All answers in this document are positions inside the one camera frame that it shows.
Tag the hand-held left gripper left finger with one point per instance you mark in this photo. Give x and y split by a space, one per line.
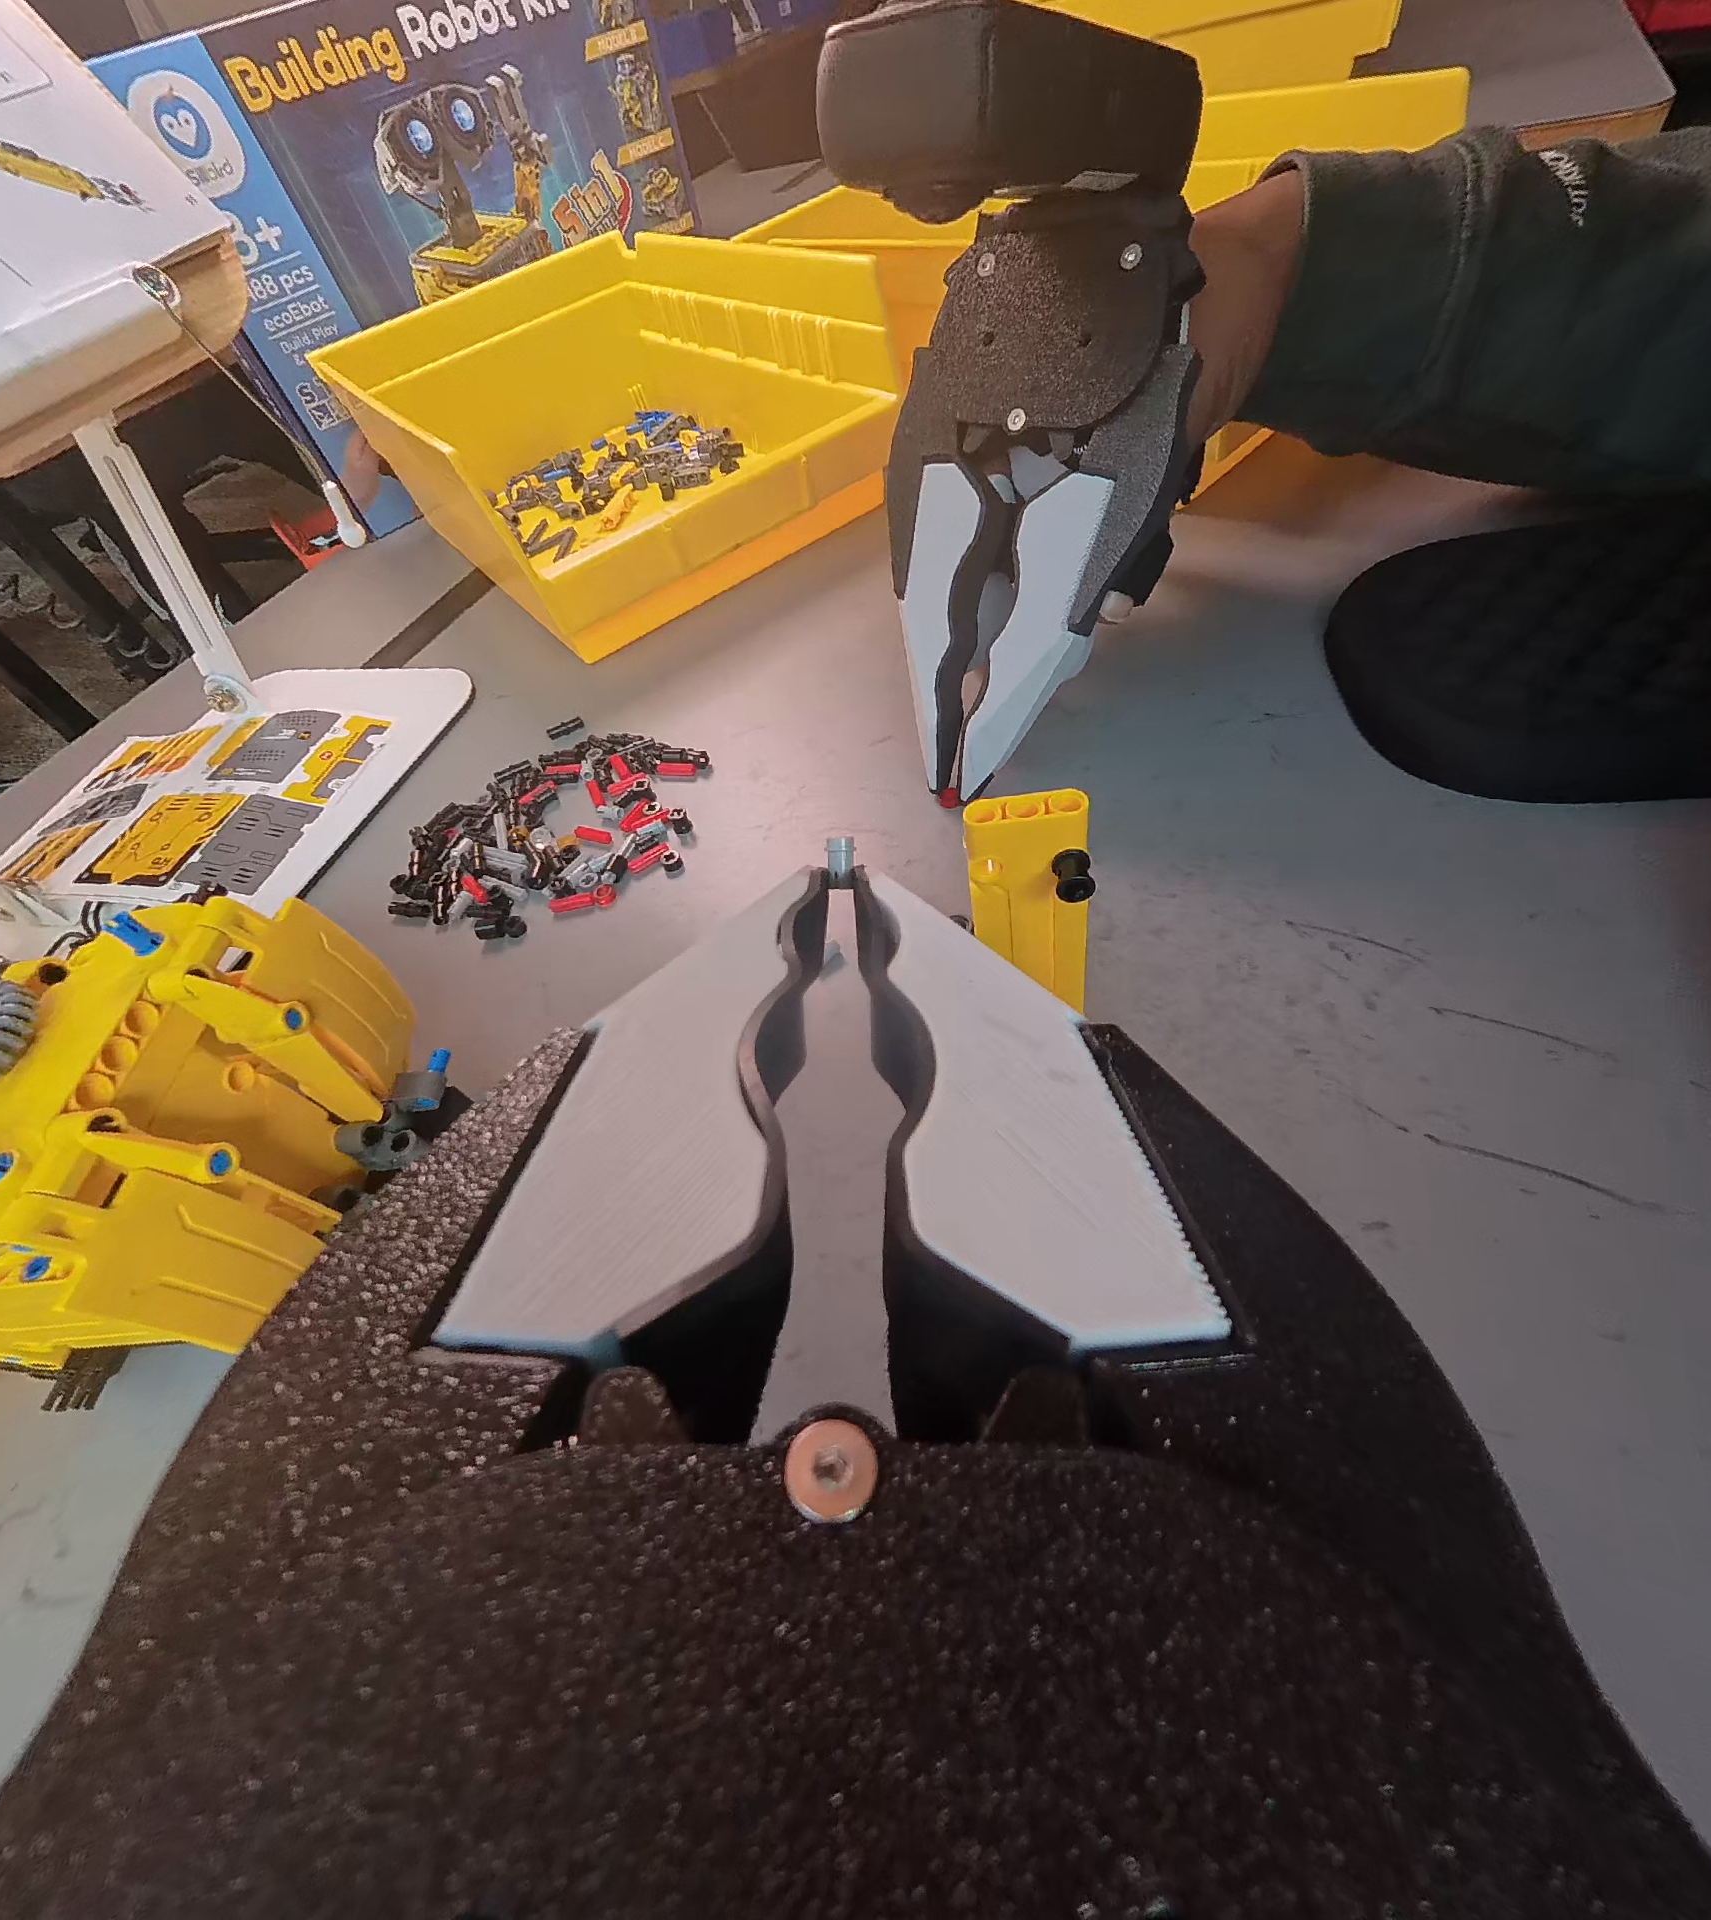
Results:
616 1185

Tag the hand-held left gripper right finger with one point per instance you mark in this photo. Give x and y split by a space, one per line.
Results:
1050 1185

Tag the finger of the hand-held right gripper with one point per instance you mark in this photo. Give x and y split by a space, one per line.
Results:
938 571
1050 601

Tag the black lego pin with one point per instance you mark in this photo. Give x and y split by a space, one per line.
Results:
1072 879

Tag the yellow lego panel piece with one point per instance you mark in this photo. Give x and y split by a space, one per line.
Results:
1012 900

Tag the small grey lego bush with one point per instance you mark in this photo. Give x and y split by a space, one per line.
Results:
840 855

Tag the pile of small lego connectors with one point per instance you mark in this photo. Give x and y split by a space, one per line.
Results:
556 840

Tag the heap of blue grey lego parts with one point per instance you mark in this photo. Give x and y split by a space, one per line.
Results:
616 473

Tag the yellow lego vehicle model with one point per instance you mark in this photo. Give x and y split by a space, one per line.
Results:
195 1201

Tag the yellow bin with lego parts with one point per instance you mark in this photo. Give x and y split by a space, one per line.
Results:
464 390

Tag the lego instruction sheet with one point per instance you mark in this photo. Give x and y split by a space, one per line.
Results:
195 811

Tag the person's right hand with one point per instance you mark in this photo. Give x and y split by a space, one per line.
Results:
1238 301

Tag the instruction sheet on white stand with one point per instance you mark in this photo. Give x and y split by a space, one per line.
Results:
404 704

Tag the black mesh cushion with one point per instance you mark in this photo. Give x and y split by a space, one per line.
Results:
1576 661

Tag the dark blue printed box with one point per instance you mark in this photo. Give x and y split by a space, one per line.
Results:
344 195

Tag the white instruction booklet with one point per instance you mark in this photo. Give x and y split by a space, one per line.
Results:
15 180

